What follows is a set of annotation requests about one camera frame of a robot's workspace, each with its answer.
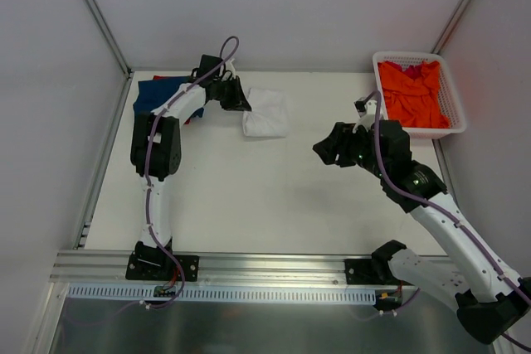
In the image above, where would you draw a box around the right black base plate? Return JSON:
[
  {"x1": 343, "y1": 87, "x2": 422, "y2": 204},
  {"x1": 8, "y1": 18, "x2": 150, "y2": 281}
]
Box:
[{"x1": 343, "y1": 258, "x2": 399, "y2": 286}]

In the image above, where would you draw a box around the folded red t shirt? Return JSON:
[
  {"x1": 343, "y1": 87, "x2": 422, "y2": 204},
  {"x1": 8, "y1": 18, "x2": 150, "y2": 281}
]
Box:
[{"x1": 153, "y1": 75, "x2": 188, "y2": 105}]

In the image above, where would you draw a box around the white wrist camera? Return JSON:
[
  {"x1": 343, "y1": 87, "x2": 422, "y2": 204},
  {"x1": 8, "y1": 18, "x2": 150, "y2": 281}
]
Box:
[
  {"x1": 225, "y1": 58, "x2": 236, "y2": 75},
  {"x1": 353, "y1": 91, "x2": 382, "y2": 132}
]

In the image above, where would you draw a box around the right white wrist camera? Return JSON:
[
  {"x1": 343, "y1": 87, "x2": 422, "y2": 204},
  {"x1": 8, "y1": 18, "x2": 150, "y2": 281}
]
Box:
[{"x1": 353, "y1": 91, "x2": 382, "y2": 132}]

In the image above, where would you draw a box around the white plastic basket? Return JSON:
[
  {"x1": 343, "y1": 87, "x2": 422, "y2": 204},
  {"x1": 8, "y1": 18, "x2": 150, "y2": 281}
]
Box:
[{"x1": 373, "y1": 51, "x2": 466, "y2": 139}]

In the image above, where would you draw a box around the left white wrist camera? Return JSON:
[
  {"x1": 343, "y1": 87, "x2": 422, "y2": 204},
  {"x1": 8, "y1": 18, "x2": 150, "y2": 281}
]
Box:
[{"x1": 225, "y1": 58, "x2": 236, "y2": 75}]

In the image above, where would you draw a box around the folded blue t shirt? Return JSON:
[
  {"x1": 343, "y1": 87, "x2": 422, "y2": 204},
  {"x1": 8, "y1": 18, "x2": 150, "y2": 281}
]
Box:
[{"x1": 132, "y1": 78, "x2": 207, "y2": 121}]

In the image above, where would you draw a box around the orange t shirt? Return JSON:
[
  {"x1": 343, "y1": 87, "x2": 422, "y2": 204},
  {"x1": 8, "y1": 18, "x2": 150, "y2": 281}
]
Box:
[{"x1": 378, "y1": 61, "x2": 450, "y2": 129}]

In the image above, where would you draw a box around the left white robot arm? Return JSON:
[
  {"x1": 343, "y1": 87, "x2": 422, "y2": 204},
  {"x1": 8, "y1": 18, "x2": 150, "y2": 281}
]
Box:
[{"x1": 125, "y1": 55, "x2": 252, "y2": 281}]

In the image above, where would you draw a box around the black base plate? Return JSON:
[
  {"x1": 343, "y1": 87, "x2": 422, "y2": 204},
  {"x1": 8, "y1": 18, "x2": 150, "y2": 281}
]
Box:
[
  {"x1": 343, "y1": 258, "x2": 399, "y2": 286},
  {"x1": 125, "y1": 253, "x2": 200, "y2": 282}
]

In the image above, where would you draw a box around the white t shirt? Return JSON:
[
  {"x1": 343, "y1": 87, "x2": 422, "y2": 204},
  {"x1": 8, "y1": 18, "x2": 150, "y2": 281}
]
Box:
[{"x1": 242, "y1": 87, "x2": 290, "y2": 138}]

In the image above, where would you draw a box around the aluminium mounting rail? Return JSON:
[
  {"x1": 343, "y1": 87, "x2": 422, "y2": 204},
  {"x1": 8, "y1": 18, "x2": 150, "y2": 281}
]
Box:
[{"x1": 49, "y1": 250, "x2": 397, "y2": 289}]

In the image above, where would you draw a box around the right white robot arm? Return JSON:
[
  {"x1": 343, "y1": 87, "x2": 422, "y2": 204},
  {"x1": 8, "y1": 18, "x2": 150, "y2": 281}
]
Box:
[{"x1": 313, "y1": 121, "x2": 530, "y2": 345}]

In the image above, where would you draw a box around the white slotted cable duct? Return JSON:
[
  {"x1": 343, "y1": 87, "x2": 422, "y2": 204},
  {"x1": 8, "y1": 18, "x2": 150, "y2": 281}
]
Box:
[{"x1": 67, "y1": 284, "x2": 377, "y2": 306}]

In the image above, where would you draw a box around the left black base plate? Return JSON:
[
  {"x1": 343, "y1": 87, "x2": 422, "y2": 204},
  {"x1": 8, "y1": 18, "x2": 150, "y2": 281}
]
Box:
[{"x1": 125, "y1": 253, "x2": 200, "y2": 282}]

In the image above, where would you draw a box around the magenta garment in basket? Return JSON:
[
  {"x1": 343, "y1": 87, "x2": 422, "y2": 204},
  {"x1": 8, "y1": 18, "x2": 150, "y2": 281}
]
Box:
[{"x1": 403, "y1": 65, "x2": 422, "y2": 80}]

